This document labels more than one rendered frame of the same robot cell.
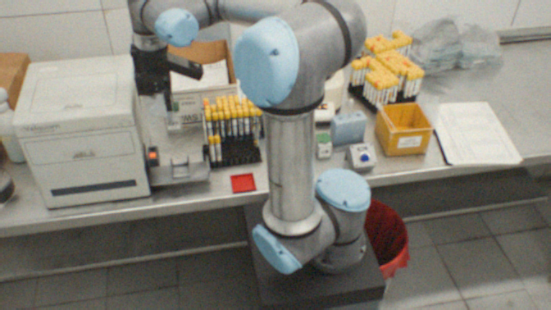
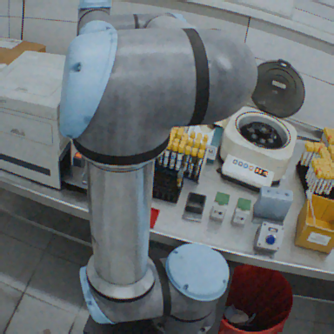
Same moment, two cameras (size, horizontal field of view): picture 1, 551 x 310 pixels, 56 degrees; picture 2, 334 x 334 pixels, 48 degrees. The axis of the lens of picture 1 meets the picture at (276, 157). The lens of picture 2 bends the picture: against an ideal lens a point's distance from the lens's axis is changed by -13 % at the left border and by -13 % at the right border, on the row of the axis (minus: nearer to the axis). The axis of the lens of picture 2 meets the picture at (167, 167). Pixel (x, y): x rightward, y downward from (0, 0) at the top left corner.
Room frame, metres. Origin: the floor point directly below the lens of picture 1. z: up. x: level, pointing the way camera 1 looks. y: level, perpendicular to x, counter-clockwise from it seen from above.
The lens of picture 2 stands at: (0.34, -0.21, 1.75)
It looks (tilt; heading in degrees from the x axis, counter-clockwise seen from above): 42 degrees down; 20
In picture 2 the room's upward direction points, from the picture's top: 9 degrees clockwise
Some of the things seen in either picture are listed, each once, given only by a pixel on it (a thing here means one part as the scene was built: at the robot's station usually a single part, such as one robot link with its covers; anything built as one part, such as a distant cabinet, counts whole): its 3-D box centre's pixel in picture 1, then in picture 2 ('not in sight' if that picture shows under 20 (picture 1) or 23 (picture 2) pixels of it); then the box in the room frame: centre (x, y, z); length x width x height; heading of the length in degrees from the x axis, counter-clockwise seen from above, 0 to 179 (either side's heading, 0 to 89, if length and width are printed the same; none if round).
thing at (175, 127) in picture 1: (173, 118); not in sight; (1.05, 0.27, 1.11); 0.05 x 0.04 x 0.06; 10
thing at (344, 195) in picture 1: (339, 203); (190, 283); (0.75, -0.13, 1.11); 0.13 x 0.12 x 0.14; 130
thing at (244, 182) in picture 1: (243, 182); (144, 216); (1.04, 0.10, 0.88); 0.07 x 0.07 x 0.01; 12
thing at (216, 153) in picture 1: (230, 142); (153, 171); (1.16, 0.14, 0.93); 0.17 x 0.09 x 0.11; 102
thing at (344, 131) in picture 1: (347, 129); (272, 204); (1.23, -0.22, 0.92); 0.10 x 0.07 x 0.10; 108
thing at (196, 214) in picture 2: not in sight; (195, 204); (1.14, -0.01, 0.89); 0.09 x 0.05 x 0.04; 14
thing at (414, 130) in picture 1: (402, 129); (319, 223); (1.24, -0.39, 0.92); 0.13 x 0.13 x 0.10; 9
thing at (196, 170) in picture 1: (172, 170); (85, 176); (1.04, 0.29, 0.92); 0.21 x 0.07 x 0.05; 102
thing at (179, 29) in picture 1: (176, 20); (104, 32); (0.98, 0.21, 1.42); 0.11 x 0.11 x 0.08; 40
